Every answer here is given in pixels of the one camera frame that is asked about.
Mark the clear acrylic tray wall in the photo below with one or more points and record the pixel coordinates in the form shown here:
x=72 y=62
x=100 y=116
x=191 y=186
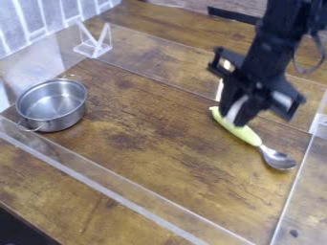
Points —
x=195 y=228

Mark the clear acrylic triangle stand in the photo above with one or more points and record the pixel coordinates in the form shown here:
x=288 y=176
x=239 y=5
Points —
x=91 y=46

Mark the spoon with yellow-green handle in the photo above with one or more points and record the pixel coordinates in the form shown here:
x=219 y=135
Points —
x=275 y=159

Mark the black wall slot strip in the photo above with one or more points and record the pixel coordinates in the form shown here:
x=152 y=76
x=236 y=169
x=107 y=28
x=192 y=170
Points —
x=232 y=15

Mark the silver metal pot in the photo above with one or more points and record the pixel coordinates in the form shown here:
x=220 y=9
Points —
x=52 y=105

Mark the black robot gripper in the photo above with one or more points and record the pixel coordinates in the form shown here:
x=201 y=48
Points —
x=253 y=77

